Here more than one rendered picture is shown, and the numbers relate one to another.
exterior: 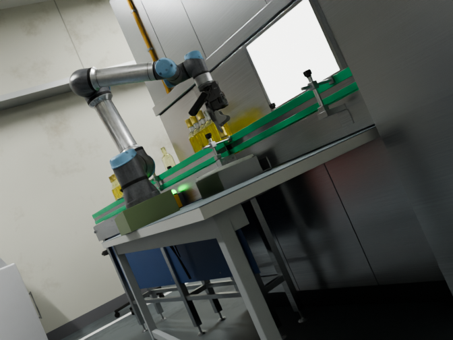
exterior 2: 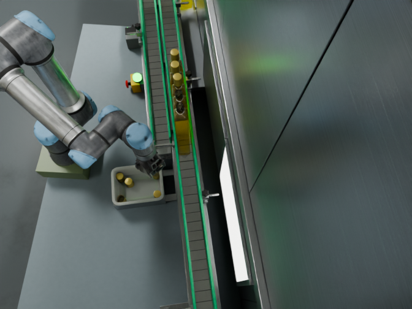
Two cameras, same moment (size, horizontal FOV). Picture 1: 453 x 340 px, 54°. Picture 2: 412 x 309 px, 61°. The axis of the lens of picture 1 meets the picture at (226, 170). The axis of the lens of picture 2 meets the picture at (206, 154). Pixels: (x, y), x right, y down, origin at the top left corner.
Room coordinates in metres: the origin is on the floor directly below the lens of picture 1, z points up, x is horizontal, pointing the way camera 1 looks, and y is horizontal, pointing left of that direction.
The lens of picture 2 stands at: (1.60, -0.45, 2.31)
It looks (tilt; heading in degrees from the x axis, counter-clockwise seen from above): 69 degrees down; 27
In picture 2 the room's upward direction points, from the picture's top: 3 degrees clockwise
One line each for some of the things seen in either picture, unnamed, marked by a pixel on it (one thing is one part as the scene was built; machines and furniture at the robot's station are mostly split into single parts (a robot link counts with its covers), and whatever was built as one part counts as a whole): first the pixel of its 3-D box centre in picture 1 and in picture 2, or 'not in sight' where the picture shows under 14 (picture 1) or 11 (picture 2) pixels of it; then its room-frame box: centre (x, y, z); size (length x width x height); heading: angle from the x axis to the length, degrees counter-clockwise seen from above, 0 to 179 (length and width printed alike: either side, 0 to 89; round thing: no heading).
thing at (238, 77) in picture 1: (257, 80); (224, 152); (2.04, -0.30, 1.15); 0.90 x 0.03 x 0.34; 38
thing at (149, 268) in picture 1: (176, 245); not in sight; (2.73, 0.47, 0.54); 1.59 x 0.18 x 0.43; 38
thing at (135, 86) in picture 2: (175, 202); (138, 83); (2.29, 0.31, 0.79); 0.07 x 0.07 x 0.07; 38
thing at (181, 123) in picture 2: (224, 135); (181, 123); (2.13, -0.06, 0.99); 0.06 x 0.06 x 0.21; 37
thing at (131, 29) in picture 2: not in sight; (133, 38); (2.51, 0.48, 0.79); 0.08 x 0.08 x 0.08; 38
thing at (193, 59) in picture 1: (195, 65); (140, 138); (1.89, -0.06, 1.29); 0.09 x 0.08 x 0.11; 81
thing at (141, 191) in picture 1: (139, 192); (63, 145); (1.81, 0.36, 0.88); 0.15 x 0.15 x 0.10
